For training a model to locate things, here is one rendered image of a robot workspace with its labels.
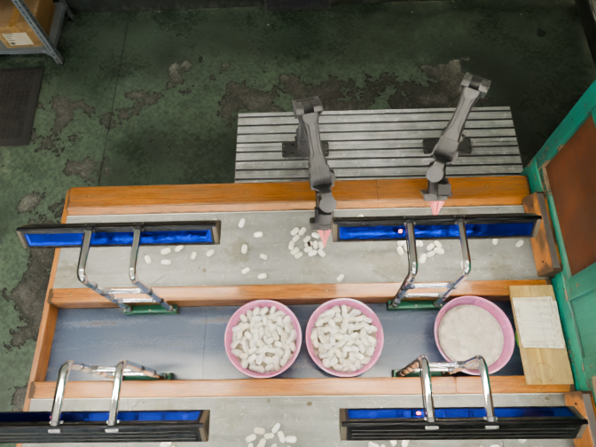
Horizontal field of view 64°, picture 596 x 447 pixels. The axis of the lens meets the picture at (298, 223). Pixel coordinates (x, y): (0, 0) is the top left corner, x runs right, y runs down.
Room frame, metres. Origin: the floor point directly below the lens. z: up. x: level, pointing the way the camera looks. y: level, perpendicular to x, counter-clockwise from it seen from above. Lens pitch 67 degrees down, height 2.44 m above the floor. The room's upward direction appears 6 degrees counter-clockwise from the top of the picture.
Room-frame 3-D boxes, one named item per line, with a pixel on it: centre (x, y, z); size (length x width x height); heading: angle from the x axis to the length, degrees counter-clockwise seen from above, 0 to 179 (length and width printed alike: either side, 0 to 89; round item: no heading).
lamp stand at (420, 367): (0.06, -0.37, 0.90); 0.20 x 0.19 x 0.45; 85
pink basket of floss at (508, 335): (0.24, -0.56, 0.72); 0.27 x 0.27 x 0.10
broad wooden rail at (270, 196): (0.84, 0.00, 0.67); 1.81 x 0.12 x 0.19; 85
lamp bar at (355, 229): (0.54, -0.41, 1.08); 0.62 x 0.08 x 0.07; 85
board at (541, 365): (0.23, -0.78, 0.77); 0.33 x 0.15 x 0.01; 175
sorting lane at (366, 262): (0.63, 0.02, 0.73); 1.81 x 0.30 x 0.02; 85
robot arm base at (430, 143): (1.04, -0.66, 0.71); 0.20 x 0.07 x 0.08; 85
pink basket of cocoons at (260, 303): (0.30, 0.16, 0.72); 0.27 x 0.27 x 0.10
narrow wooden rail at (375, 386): (0.13, 0.06, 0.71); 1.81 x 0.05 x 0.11; 85
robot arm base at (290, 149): (1.09, -0.06, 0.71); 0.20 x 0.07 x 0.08; 85
